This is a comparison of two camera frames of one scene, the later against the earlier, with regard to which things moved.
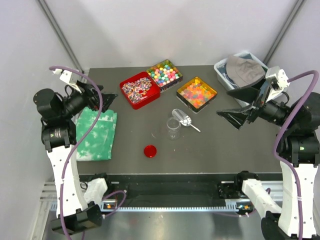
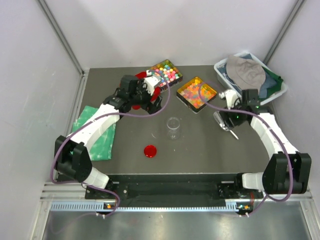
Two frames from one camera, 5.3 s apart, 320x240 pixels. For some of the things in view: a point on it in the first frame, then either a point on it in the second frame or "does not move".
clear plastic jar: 173,127 does not move
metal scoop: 184,119 → 220,121
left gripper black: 86,91 → 141,86
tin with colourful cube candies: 165,75 does not move
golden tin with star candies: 196,93 does not move
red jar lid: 150,151 does not move
